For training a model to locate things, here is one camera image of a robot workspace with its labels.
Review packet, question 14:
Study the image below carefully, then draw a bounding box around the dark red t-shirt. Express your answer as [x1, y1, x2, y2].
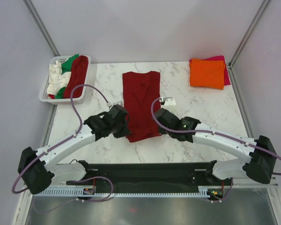
[122, 71, 160, 143]

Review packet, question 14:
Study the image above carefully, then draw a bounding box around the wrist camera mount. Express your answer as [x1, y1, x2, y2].
[107, 101, 124, 108]
[160, 97, 176, 110]

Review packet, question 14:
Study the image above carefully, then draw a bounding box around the folded pink t-shirt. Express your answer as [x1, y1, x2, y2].
[189, 55, 231, 86]

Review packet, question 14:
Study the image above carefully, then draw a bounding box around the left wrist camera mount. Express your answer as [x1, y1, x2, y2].
[107, 101, 124, 108]

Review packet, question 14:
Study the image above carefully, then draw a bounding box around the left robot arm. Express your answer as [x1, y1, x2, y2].
[18, 105, 130, 194]

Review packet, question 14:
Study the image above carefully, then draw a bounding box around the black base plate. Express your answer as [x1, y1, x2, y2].
[66, 160, 231, 193]

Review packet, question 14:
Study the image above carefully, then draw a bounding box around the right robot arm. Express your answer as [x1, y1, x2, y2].
[154, 108, 276, 185]

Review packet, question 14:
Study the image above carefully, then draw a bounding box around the aluminium front rail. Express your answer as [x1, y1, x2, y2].
[22, 167, 279, 188]

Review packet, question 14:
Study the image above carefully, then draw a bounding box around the white slotted cable duct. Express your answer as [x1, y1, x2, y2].
[34, 187, 220, 198]

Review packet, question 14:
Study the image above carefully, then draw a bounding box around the right aluminium frame post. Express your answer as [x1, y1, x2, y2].
[227, 0, 272, 68]

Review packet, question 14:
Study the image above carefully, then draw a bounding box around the aluminium frame post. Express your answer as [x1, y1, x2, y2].
[227, 0, 272, 68]
[23, 0, 60, 56]

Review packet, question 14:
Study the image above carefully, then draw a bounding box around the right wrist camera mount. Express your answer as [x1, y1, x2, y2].
[160, 97, 176, 110]

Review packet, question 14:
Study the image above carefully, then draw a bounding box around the dark red shirt in basket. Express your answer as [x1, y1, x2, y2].
[63, 55, 89, 98]

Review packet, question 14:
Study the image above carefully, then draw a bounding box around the folded orange t-shirt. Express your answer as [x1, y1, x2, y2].
[189, 58, 226, 90]

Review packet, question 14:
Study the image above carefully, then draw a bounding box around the left aluminium frame post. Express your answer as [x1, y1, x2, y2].
[23, 0, 60, 56]

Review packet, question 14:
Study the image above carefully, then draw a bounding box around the green t-shirt in basket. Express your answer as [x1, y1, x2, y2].
[54, 54, 80, 99]

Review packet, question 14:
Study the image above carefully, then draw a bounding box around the white t-shirt in basket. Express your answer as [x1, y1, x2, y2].
[47, 60, 64, 95]

